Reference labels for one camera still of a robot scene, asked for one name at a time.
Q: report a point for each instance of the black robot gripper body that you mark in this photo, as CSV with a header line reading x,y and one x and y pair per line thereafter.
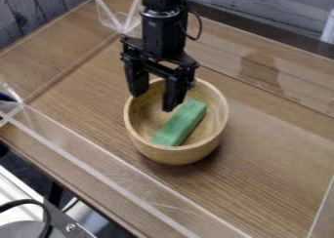
x,y
159,49

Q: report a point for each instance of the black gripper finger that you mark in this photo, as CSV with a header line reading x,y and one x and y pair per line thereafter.
x,y
175,92
136,76

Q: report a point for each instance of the green rectangular block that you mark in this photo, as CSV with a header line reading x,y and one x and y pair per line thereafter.
x,y
180,124

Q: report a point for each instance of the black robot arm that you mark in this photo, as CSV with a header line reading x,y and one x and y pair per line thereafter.
x,y
157,52

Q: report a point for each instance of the brown wooden bowl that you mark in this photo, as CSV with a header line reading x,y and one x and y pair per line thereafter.
x,y
144,118

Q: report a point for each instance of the clear acrylic table barrier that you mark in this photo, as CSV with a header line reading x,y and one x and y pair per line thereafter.
x,y
252,177

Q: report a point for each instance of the black table leg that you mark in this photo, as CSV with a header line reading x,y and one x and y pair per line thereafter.
x,y
54,194

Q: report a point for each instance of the white post at right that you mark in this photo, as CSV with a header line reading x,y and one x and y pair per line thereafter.
x,y
327,32

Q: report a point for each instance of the grey metal bracket with screw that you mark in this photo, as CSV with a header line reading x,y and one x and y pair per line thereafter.
x,y
62,226

